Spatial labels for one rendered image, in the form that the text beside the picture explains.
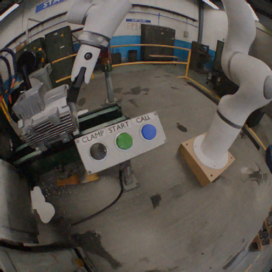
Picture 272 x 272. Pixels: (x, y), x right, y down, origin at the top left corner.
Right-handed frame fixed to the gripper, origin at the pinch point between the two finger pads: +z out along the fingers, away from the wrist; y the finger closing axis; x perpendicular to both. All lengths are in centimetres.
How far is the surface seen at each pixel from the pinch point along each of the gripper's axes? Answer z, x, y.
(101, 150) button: 0.0, -3.8, -21.3
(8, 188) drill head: 12.3, 18.2, -22.3
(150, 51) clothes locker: -113, -300, 436
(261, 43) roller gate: -498, -467, 49
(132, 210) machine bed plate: 23.0, -18.1, -29.8
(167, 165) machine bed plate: 12.7, -35.9, -20.1
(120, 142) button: -1.9, -6.8, -21.2
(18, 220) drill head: 13.8, 16.9, -29.4
